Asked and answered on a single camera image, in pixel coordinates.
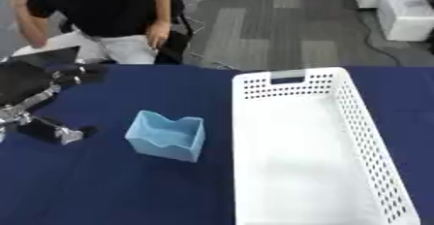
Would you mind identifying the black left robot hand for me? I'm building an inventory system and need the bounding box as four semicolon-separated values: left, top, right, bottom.
0;58;109;145

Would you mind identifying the light blue open box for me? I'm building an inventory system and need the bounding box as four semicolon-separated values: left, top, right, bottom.
123;110;207;164

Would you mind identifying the white box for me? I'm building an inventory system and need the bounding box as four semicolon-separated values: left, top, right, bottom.
376;0;434;43

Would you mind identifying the person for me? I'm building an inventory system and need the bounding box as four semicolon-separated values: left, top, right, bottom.
8;0;175;65

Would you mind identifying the black bag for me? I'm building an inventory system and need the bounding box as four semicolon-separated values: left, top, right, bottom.
154;12;196;65

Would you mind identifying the white perforated plastic basket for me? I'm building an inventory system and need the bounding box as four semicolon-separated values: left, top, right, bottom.
231;66;424;225

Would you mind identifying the black floor cable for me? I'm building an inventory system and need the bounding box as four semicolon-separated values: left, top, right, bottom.
357;9;404;67

